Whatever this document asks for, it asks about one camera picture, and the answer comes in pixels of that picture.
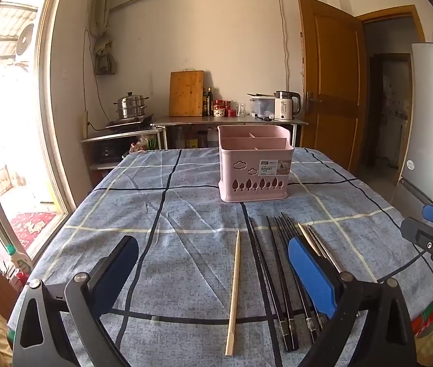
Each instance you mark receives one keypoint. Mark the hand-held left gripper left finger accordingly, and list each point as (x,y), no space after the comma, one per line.
(124,260)

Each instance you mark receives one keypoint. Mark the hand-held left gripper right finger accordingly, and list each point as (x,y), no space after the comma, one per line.
(310,275)

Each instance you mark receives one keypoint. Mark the light wooden chopstick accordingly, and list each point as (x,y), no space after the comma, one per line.
(233,294)
(308,239)

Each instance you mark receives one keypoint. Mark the pink plastic cutlery basket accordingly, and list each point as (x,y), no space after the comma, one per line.
(254,176)

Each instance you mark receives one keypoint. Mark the blue checked tablecloth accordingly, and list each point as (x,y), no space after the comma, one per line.
(185,260)

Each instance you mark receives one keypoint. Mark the red patterned rug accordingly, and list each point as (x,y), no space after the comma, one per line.
(33,229)

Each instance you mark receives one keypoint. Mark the white green-capped bottle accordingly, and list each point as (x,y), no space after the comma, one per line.
(19,263)

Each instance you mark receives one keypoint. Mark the red bag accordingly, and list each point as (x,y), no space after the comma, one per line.
(21,281)

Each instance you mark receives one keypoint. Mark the magnet-covered white fridge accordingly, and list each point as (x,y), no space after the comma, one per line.
(390,122)

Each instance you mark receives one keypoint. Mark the black kitchen appliance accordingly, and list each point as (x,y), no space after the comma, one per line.
(107,153)

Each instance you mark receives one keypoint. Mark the small pink woven basket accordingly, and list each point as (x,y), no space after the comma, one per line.
(140,147)

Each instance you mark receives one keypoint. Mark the low steel shelf unit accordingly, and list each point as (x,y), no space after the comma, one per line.
(124,133)

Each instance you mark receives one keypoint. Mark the black induction cooker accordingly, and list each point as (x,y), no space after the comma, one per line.
(128,123)

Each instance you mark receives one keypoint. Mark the dark labelled bottle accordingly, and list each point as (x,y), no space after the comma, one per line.
(191,139)

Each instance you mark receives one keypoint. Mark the beige power strip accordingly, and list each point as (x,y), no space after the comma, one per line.
(85,124)

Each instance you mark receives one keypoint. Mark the dark flask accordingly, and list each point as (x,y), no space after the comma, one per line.
(202,139)

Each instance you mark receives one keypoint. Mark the white plastic jug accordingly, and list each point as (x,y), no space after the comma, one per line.
(212,137)

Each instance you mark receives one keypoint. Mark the stainless steel steamer pot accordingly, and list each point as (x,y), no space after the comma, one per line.
(130,107)

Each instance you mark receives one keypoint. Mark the brown wooden door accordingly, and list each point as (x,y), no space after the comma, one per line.
(334,84)

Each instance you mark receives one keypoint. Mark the stainless steel kitchen table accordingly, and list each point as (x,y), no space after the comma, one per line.
(239,121)

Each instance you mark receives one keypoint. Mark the white electric kettle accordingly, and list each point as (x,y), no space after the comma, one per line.
(283,107)

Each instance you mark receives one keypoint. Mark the brown sauce bottle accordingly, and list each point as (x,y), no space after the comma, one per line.
(204,105)

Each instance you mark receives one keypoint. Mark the clear plastic storage container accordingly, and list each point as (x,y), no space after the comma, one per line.
(262,107)

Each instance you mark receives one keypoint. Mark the white floral jar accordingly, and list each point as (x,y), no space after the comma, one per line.
(219,112)

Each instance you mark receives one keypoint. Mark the bamboo cutting board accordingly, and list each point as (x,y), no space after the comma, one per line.
(185,93)

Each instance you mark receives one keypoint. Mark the clear drinking glass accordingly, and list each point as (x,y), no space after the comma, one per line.
(242,110)

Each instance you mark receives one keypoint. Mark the dark oil bottle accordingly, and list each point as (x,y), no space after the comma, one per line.
(210,103)

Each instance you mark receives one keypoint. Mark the grey hanging cloth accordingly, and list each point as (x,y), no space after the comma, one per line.
(103,63)

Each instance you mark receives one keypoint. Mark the outdoor air conditioner unit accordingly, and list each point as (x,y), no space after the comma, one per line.
(23,40)

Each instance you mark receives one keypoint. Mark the white wrapped pipe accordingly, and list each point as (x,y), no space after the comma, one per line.
(100,7)

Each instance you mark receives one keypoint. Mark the white window frame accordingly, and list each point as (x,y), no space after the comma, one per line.
(54,122)

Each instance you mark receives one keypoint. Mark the brown wooden door frame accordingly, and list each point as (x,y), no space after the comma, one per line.
(388,11)

